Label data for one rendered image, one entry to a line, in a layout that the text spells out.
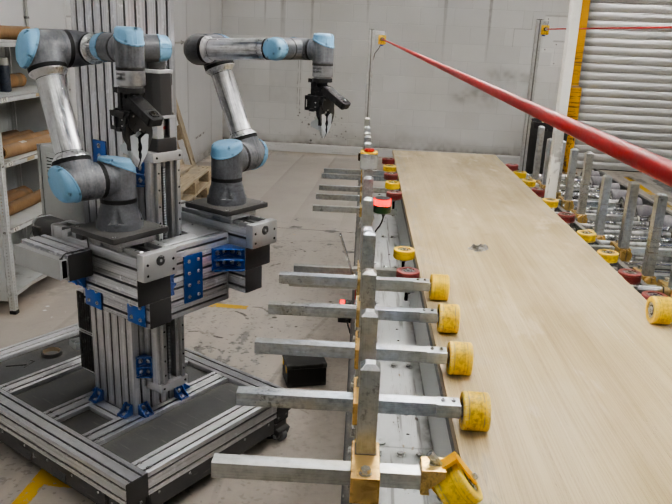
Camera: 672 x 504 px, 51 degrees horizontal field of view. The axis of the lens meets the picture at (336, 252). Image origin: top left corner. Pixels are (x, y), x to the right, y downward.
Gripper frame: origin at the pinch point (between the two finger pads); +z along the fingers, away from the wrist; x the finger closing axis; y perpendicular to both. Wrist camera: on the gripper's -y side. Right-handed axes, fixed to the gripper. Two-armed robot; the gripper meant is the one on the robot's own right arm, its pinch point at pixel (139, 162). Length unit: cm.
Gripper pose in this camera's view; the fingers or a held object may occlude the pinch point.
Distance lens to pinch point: 202.7
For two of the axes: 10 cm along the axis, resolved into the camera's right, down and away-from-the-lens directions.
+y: -8.1, -2.1, 5.5
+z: -0.4, 9.5, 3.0
